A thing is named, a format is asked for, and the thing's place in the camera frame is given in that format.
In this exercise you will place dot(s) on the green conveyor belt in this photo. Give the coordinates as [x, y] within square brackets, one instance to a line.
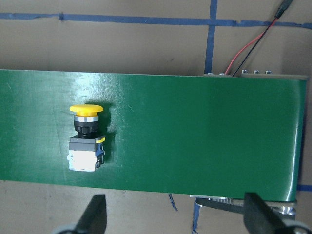
[211, 135]

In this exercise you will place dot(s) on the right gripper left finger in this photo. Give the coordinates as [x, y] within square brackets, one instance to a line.
[92, 221]

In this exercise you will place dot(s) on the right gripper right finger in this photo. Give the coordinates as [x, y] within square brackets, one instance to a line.
[259, 218]

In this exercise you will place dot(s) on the yellow push button switch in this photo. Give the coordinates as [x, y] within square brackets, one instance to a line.
[86, 148]

